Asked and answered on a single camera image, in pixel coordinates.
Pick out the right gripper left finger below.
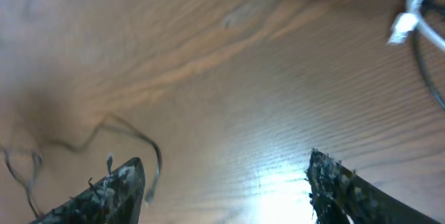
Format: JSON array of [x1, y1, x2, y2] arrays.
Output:
[[31, 157, 145, 224]]

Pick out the white USB cable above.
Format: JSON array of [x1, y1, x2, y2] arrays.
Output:
[[386, 0, 445, 53]]

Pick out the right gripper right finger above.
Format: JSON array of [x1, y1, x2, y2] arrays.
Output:
[[306, 149, 439, 224]]

